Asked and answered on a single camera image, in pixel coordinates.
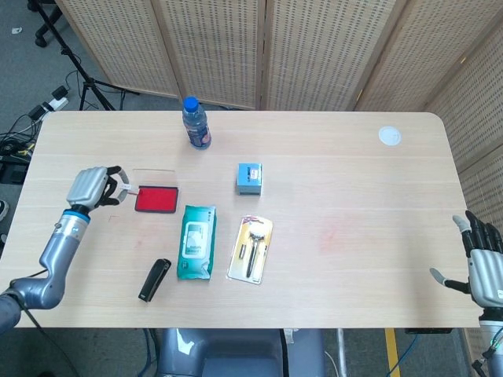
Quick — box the white power strip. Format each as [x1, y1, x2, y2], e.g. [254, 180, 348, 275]
[41, 97, 68, 112]

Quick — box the yellow razor blister pack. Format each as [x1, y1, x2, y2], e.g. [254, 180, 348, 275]
[227, 214, 274, 284]

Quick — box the black chair caster base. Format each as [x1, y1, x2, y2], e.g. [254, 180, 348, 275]
[34, 21, 54, 49]

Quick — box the red ink pad clear lid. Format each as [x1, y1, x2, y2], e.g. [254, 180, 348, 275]
[132, 168, 181, 214]

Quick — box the black stapler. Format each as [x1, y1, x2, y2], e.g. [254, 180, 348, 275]
[138, 258, 172, 303]

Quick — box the wicker folding screen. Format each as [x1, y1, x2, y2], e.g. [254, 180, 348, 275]
[54, 0, 503, 370]

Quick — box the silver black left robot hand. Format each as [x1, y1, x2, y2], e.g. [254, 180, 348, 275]
[65, 165, 129, 209]

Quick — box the water bottle with blue cap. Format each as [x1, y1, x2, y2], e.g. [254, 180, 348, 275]
[182, 97, 212, 151]

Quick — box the grey robot torso base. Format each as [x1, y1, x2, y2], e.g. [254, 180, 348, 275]
[156, 328, 326, 377]

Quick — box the black tripod stand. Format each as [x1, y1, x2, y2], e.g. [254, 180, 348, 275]
[25, 0, 141, 112]

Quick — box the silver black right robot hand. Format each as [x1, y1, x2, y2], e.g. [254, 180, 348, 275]
[429, 210, 503, 308]

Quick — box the black floor cables bundle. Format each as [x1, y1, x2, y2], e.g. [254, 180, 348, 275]
[0, 113, 44, 166]

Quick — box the green wet wipes pack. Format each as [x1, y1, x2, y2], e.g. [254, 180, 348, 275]
[176, 204, 217, 281]

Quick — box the small blue cardboard box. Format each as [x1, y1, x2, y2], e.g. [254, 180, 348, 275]
[236, 162, 263, 197]

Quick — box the white round table grommet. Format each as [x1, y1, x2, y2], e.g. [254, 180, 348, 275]
[378, 125, 402, 148]

